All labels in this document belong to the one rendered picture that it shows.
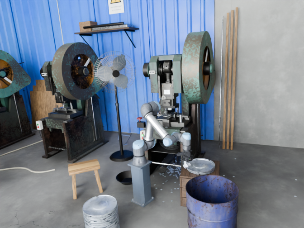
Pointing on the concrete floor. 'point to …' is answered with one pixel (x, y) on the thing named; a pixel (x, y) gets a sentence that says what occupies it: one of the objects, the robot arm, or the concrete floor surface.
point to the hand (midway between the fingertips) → (184, 166)
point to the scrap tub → (211, 202)
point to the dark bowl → (125, 178)
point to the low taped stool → (86, 165)
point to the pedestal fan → (121, 155)
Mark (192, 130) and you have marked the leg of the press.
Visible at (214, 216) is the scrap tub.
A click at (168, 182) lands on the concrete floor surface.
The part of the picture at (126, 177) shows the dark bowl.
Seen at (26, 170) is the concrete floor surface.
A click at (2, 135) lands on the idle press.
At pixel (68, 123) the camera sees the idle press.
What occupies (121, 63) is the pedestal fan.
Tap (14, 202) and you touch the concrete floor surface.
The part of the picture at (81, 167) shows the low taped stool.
